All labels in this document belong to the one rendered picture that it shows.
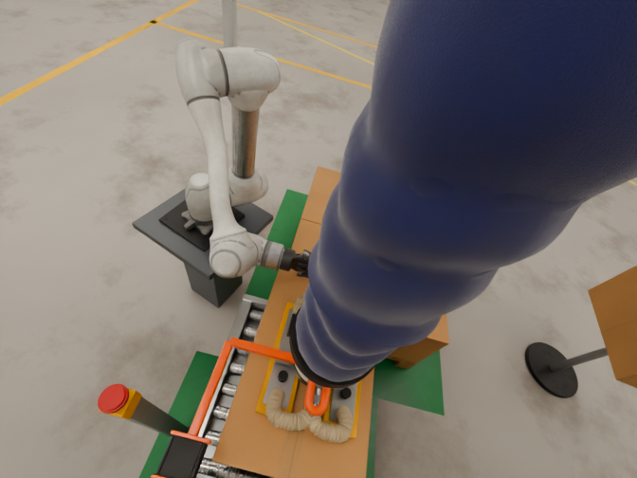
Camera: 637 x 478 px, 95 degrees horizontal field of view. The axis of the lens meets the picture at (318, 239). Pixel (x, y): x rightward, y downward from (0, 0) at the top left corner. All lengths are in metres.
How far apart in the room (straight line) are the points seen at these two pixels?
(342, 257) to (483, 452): 2.20
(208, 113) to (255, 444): 0.94
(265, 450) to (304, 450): 0.10
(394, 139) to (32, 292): 2.53
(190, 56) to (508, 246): 0.96
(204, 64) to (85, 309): 1.81
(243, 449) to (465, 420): 1.76
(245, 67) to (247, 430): 1.04
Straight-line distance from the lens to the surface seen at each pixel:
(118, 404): 1.03
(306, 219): 1.97
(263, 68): 1.08
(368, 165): 0.29
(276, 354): 0.85
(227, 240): 0.80
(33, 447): 2.25
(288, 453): 0.96
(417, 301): 0.34
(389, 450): 2.17
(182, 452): 0.81
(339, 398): 0.97
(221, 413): 1.47
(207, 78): 1.04
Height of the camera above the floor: 2.00
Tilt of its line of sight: 51 degrees down
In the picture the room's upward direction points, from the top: 18 degrees clockwise
